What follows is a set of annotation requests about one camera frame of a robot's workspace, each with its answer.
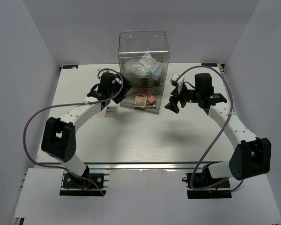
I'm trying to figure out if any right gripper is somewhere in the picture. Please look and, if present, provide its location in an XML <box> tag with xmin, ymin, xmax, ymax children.
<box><xmin>164</xmin><ymin>82</ymin><xmax>201</xmax><ymax>113</ymax></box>

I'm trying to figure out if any round-pan orange palette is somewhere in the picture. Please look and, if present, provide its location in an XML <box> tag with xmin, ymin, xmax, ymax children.
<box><xmin>133</xmin><ymin>89</ymin><xmax>143</xmax><ymax>97</ymax></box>

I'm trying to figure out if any four-pan nude palette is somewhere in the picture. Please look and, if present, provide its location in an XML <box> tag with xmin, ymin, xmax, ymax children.
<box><xmin>134</xmin><ymin>96</ymin><xmax>147</xmax><ymax>108</ymax></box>

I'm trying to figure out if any cotton pad bag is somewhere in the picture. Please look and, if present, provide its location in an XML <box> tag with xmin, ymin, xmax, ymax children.
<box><xmin>138</xmin><ymin>52</ymin><xmax>165</xmax><ymax>81</ymax></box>
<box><xmin>124</xmin><ymin>59</ymin><xmax>151</xmax><ymax>77</ymax></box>

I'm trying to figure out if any pink blush palette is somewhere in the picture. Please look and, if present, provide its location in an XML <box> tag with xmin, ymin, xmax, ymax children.
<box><xmin>140</xmin><ymin>90</ymin><xmax>156</xmax><ymax>104</ymax></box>

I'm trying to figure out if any glitter nine-pan palette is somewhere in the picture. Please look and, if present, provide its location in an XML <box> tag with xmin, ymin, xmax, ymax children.
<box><xmin>105</xmin><ymin>106</ymin><xmax>118</xmax><ymax>117</ymax></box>

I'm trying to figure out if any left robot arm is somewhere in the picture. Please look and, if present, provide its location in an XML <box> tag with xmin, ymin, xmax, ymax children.
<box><xmin>41</xmin><ymin>72</ymin><xmax>132</xmax><ymax>187</ymax></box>

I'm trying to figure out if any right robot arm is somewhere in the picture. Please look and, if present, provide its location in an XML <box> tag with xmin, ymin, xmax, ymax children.
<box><xmin>165</xmin><ymin>73</ymin><xmax>272</xmax><ymax>187</ymax></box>

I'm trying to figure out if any clear acrylic drawer organizer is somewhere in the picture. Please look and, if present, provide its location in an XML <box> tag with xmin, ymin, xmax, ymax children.
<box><xmin>118</xmin><ymin>30</ymin><xmax>170</xmax><ymax>114</ymax></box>

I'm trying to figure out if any blue label sticker right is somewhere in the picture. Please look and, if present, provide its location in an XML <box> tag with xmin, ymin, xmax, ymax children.
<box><xmin>201</xmin><ymin>63</ymin><xmax>218</xmax><ymax>67</ymax></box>

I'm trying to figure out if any blue label sticker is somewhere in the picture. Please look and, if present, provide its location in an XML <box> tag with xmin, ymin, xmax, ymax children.
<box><xmin>62</xmin><ymin>65</ymin><xmax>78</xmax><ymax>69</ymax></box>
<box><xmin>201</xmin><ymin>63</ymin><xmax>218</xmax><ymax>67</ymax></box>

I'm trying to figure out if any blue label sticker left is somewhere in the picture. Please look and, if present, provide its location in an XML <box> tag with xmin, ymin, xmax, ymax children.
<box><xmin>62</xmin><ymin>65</ymin><xmax>78</xmax><ymax>69</ymax></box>

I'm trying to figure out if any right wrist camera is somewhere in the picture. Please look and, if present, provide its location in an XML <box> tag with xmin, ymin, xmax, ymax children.
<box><xmin>170</xmin><ymin>73</ymin><xmax>185</xmax><ymax>94</ymax></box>

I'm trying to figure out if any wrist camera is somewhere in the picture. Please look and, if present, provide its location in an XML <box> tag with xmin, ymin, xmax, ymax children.
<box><xmin>97</xmin><ymin>71</ymin><xmax>103</xmax><ymax>79</ymax></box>
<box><xmin>170</xmin><ymin>73</ymin><xmax>185</xmax><ymax>94</ymax></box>

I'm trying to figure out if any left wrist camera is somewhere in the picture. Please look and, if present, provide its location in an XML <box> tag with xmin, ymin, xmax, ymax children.
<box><xmin>97</xmin><ymin>71</ymin><xmax>103</xmax><ymax>79</ymax></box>

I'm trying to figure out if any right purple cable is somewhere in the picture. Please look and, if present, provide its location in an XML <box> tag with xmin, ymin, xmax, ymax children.
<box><xmin>177</xmin><ymin>65</ymin><xmax>244</xmax><ymax>193</ymax></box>

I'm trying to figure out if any purple cable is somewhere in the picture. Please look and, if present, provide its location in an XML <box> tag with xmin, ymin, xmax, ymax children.
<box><xmin>22</xmin><ymin>68</ymin><xmax>125</xmax><ymax>196</ymax></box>
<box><xmin>177</xmin><ymin>65</ymin><xmax>244</xmax><ymax>193</ymax></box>

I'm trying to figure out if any aluminium table rail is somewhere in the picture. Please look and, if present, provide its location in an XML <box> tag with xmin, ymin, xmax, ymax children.
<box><xmin>86</xmin><ymin>162</ymin><xmax>197</xmax><ymax>170</ymax></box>

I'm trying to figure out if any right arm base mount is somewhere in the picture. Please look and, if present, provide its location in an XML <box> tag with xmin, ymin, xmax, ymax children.
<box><xmin>181</xmin><ymin>168</ymin><xmax>232</xmax><ymax>199</ymax></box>

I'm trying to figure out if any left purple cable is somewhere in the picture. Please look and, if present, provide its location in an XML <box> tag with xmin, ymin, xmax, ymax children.
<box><xmin>22</xmin><ymin>68</ymin><xmax>125</xmax><ymax>196</ymax></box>

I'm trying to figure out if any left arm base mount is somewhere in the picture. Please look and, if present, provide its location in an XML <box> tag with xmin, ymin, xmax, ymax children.
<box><xmin>59</xmin><ymin>170</ymin><xmax>110</xmax><ymax>197</ymax></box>

